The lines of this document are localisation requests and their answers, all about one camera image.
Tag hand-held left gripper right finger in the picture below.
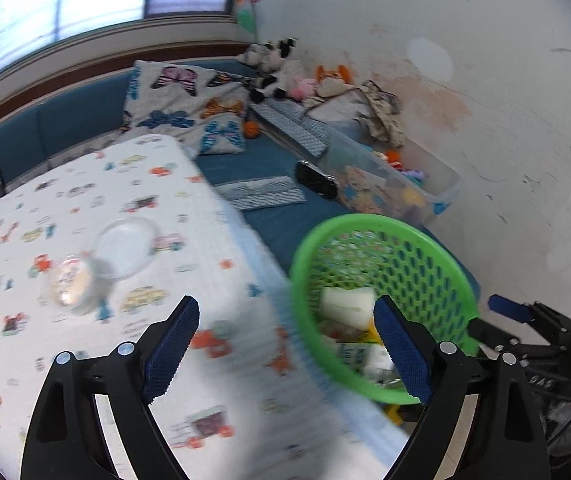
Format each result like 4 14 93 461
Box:
373 295 552 480

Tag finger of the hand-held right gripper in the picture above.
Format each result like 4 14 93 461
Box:
487 295 571 335
468 318 529 357

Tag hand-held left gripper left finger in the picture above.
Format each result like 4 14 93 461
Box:
19 295 201 480

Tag yellow snack wrapper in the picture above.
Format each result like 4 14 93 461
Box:
362 322 385 346

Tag small milk carton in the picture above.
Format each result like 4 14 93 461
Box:
335 340 382 377

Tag white packets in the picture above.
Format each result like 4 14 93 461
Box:
319 285 377 331

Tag green plastic basket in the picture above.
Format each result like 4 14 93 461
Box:
289 213 481 406

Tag person's right hand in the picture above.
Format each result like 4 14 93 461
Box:
544 399 571 457

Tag small yellow object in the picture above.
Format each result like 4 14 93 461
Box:
384 403 409 426

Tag clear plastic lid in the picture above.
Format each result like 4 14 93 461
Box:
87 217 162 281

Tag round labelled plastic container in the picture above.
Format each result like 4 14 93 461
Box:
44 254 111 316

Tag clear plastic storage box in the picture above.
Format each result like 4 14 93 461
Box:
310 109 464 229

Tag printed cartoon blanket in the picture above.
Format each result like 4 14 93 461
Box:
0 134 417 480

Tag flat grey patterned cloth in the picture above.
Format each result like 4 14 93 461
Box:
214 175 309 211

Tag beige printed cloth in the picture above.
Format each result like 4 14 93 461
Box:
360 79 409 149

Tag large butterfly pillow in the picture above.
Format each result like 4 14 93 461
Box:
117 59 251 157

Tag long grey patterned cloth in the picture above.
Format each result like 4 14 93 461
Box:
250 99 334 159

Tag blue sofa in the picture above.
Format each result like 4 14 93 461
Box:
0 57 481 292

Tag orange fox plush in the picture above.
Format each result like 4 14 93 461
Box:
314 63 355 99

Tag pink plush toy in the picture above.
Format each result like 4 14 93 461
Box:
287 75 319 101

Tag black white cow plush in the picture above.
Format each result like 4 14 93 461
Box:
250 37 307 101

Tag grey plush toy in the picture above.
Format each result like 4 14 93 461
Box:
237 42 276 69

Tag colourful paper windmill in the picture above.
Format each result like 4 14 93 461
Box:
227 0 261 44

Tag window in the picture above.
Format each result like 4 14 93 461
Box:
0 0 239 82

